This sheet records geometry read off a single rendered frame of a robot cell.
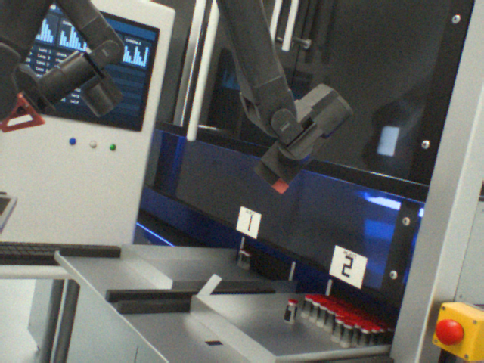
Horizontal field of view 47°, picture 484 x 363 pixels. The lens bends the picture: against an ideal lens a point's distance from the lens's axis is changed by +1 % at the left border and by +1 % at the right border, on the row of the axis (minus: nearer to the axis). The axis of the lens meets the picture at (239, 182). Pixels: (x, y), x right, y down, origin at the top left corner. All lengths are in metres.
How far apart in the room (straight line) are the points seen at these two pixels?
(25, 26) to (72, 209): 1.04
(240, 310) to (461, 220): 0.46
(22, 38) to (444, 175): 0.69
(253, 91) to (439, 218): 0.40
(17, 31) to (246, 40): 0.29
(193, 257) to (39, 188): 0.48
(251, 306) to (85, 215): 0.70
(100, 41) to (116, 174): 0.65
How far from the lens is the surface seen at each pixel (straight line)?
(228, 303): 1.14
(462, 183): 1.00
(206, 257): 1.50
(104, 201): 1.72
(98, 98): 1.16
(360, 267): 1.11
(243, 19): 0.77
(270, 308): 1.21
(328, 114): 0.88
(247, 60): 0.79
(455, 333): 0.96
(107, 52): 1.14
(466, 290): 1.09
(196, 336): 1.00
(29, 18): 0.71
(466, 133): 1.00
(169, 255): 1.44
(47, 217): 1.67
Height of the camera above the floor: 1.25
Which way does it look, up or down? 6 degrees down
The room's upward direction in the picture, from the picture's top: 12 degrees clockwise
